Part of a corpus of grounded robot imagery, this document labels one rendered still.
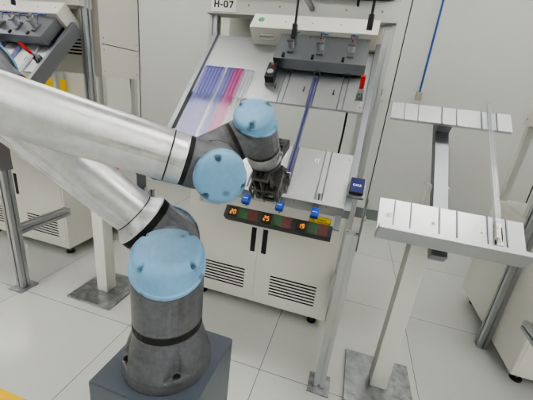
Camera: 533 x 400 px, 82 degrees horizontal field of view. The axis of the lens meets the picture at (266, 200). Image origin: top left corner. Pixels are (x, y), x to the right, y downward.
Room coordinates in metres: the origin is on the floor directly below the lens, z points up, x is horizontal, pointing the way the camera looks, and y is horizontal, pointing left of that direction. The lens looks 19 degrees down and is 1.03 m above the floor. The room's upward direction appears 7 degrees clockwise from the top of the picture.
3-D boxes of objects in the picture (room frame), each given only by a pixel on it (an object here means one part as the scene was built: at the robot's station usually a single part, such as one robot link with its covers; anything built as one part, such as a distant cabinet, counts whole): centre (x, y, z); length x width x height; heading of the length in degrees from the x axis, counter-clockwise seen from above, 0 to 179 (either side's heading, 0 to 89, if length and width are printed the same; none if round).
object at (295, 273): (1.56, -0.07, 0.31); 0.70 x 0.65 x 0.62; 76
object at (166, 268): (0.44, 0.15, 0.72); 0.13 x 0.12 x 0.14; 17
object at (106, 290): (1.29, 0.75, 0.39); 0.24 x 0.24 x 0.78; 76
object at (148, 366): (0.43, 0.15, 0.60); 0.15 x 0.15 x 0.10
